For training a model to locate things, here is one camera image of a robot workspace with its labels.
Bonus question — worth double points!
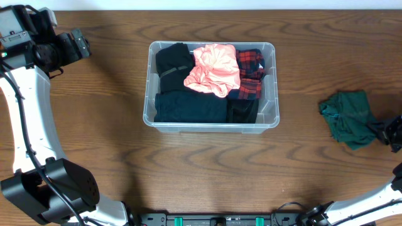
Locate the black garment with band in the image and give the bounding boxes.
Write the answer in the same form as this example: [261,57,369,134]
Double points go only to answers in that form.
[156,43,195,93]

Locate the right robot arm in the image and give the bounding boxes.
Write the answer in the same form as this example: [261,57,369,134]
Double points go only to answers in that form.
[296,116,401,226]

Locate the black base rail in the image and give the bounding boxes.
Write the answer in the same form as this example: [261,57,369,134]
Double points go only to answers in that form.
[139,213,299,226]

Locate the coral pink shirt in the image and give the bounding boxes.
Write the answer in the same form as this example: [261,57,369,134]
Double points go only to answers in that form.
[183,43,241,98]

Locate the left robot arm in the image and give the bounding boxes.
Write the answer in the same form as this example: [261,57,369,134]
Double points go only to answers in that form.
[1,5,133,225]

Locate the dark navy garment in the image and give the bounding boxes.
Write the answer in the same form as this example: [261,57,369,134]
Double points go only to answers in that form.
[154,90,227,123]

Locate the dark green garment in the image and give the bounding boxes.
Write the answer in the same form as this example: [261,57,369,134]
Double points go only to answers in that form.
[318,90,376,150]

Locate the clear plastic storage bin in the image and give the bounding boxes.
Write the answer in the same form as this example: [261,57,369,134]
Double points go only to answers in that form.
[143,40,280,134]

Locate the red plaid flannel shirt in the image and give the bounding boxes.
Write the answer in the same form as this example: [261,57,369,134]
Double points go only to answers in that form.
[227,49,265,100]

